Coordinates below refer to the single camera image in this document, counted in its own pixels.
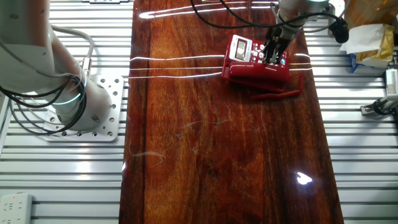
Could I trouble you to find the metal clamp tool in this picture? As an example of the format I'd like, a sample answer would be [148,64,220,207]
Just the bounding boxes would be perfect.
[359,95,398,118]

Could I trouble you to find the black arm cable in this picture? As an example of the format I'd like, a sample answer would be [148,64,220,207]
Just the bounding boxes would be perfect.
[218,0,338,28]
[189,0,274,30]

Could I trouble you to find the white power strip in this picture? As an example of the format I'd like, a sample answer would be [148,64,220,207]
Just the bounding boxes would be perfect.
[0,192,34,224]

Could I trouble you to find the blue carton box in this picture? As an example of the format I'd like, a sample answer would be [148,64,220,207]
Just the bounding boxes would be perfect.
[348,52,388,75]

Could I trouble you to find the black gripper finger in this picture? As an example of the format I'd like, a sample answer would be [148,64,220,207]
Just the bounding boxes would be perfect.
[262,42,276,65]
[275,43,290,65]

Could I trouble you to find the brown cardboard box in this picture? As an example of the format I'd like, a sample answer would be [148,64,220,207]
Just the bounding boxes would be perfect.
[343,0,398,30]

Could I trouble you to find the red coiled telephone cord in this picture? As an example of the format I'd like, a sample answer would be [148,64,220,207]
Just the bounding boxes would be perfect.
[229,73,306,101]

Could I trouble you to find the yellow package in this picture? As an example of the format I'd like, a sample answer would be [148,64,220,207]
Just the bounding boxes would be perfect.
[354,24,396,69]

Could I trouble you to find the grey cable with metal connector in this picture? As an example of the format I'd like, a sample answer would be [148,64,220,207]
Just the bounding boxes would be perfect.
[51,24,96,77]

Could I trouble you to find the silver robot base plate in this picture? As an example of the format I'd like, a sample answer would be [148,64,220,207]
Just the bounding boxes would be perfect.
[42,74,125,143]

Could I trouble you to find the red telephone base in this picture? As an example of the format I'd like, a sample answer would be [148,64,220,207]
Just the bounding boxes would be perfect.
[221,34,295,93]

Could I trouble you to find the black base power cable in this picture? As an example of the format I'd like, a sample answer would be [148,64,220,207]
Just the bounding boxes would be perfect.
[0,77,88,137]

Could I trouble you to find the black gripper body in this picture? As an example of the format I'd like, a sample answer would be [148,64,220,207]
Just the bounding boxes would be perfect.
[264,26,294,48]

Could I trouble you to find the red telephone handset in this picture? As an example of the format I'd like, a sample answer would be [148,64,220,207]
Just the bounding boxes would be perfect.
[228,61,293,83]

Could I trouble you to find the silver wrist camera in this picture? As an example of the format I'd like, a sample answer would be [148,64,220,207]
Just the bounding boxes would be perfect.
[325,0,346,16]

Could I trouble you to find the white tissue paper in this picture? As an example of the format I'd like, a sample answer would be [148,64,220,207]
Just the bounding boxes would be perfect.
[340,23,388,55]

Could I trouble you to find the black cable plug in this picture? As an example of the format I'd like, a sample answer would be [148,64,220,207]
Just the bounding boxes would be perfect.
[328,17,349,44]

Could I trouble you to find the glossy wood-grain board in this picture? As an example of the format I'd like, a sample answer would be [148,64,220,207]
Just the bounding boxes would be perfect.
[118,0,345,224]

